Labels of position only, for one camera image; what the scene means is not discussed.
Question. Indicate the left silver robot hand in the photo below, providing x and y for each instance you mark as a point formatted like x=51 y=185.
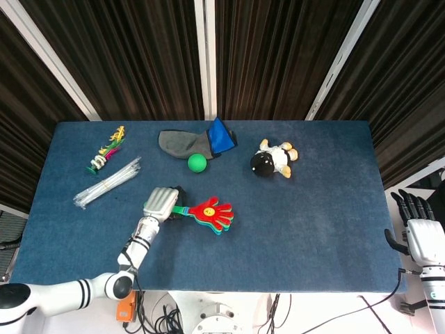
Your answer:
x=160 y=203

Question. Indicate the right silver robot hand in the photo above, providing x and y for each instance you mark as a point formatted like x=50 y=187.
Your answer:
x=427 y=240

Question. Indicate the red hand clapper toy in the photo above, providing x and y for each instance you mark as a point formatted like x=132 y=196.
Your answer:
x=208 y=211

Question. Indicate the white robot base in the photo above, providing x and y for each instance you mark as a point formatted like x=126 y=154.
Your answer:
x=215 y=313

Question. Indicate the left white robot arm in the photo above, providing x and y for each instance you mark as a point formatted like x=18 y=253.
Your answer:
x=139 y=243

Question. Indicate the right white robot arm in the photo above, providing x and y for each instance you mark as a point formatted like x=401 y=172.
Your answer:
x=434 y=299

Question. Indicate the green rubber ball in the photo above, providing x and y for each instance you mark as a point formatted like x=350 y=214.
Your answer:
x=197 y=163

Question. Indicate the bundle of clear straws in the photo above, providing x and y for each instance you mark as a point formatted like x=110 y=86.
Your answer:
x=104 y=183

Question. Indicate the grey and blue sock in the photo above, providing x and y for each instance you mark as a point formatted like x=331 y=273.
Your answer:
x=177 y=142

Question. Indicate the colourful feather shuttlecock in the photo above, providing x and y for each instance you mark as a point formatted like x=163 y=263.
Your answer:
x=104 y=156

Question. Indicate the black and white plush toy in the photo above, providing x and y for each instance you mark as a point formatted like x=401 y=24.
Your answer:
x=264 y=163

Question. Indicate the orange box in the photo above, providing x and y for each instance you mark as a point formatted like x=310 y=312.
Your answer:
x=126 y=311

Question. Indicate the blue felt table cover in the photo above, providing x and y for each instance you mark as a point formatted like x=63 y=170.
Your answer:
x=278 y=243

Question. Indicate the dark brown pleated curtain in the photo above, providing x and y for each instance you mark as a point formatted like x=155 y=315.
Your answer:
x=139 y=52

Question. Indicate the grey office chair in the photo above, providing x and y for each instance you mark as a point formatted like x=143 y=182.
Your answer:
x=10 y=240

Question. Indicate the white frame post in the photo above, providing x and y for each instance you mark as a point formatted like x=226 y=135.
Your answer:
x=206 y=55
x=342 y=59
x=48 y=55

